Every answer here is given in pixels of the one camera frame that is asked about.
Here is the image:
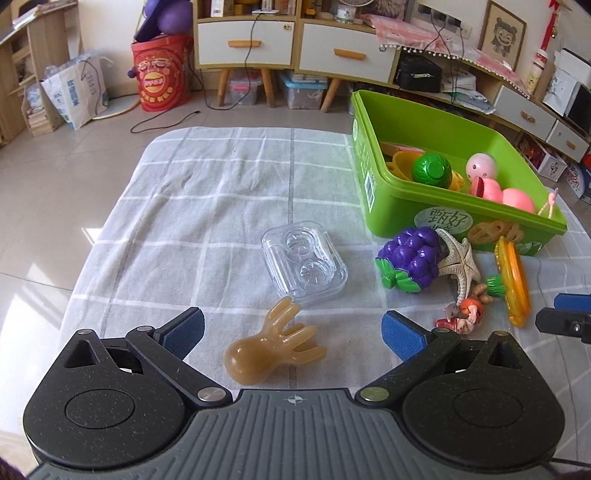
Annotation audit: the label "grey checked cloth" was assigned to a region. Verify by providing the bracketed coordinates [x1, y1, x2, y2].
[59, 125, 591, 462]

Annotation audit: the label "wooden white drawer cabinet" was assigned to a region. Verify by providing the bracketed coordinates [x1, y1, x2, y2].
[193, 1, 590, 162]

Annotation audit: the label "clear contact lens case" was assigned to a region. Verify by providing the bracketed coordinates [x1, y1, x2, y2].
[262, 221, 349, 305]

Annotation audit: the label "green toy ball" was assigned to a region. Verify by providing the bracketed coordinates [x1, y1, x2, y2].
[412, 153, 453, 189]

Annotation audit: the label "purple exercise ball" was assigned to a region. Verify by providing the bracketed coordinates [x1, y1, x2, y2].
[134, 0, 193, 42]

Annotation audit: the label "red haired figurine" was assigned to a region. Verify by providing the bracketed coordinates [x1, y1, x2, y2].
[435, 283, 493, 335]

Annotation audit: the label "green plastic bin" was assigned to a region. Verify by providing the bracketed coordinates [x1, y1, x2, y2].
[352, 90, 567, 255]

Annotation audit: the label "yellow toy cup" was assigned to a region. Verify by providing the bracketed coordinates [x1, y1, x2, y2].
[386, 150, 423, 181]

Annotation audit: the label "black handbag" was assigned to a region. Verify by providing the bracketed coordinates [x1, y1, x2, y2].
[394, 54, 443, 93]

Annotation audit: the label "pink tasselled cloth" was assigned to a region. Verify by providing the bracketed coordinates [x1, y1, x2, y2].
[362, 14, 531, 98]

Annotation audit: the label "pink flamingo toy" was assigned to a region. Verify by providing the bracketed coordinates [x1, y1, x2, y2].
[469, 176, 559, 218]

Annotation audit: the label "clear storage box blue lid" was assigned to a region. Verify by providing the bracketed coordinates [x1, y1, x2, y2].
[280, 71, 328, 110]

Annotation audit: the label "wooden desk shelf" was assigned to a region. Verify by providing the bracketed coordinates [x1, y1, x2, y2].
[1, 1, 77, 145]

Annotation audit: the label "framed cartoon girl picture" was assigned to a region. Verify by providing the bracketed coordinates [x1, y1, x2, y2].
[479, 1, 527, 70]

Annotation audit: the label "pink round face toy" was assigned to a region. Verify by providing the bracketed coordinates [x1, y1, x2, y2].
[466, 153, 498, 181]

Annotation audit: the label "tan rubber hand toy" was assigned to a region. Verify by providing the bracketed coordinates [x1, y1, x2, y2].
[223, 297, 328, 386]

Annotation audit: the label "beige starfish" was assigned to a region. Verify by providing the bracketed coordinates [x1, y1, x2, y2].
[436, 228, 481, 304]

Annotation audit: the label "red snack bucket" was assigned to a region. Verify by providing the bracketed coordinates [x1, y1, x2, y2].
[129, 35, 193, 113]

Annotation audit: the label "white paper shopping bag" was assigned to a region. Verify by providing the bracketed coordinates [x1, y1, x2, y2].
[41, 50, 108, 130]

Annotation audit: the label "purple toy grapes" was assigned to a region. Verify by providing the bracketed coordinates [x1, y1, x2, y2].
[375, 227, 443, 293]

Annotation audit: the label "orange toy corn slice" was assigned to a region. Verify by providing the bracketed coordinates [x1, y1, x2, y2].
[486, 236, 531, 328]

